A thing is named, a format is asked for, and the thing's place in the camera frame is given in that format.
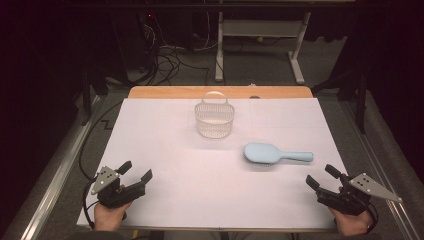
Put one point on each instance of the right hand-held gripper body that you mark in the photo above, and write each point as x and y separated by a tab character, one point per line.
350	200

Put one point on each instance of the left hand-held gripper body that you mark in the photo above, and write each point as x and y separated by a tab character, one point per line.
110	195

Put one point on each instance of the light blue hairbrush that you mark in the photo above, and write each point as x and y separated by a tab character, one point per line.
263	153

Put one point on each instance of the white plastic mesh basket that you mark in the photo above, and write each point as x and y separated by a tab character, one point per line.
215	115

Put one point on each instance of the person's left hand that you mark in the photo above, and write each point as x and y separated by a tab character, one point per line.
108	218

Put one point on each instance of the person's right hand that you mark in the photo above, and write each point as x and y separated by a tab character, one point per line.
353	225

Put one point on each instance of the white table sheet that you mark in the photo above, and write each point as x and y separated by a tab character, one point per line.
186	166

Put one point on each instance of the black metal stand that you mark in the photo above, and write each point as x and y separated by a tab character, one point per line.
360	100
87	96

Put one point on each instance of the wooden table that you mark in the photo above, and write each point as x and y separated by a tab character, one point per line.
166	92

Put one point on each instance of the aluminium floor rail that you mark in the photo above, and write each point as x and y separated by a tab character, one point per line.
383	166
56	180

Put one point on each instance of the white metal desk frame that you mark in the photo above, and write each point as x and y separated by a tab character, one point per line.
263	28

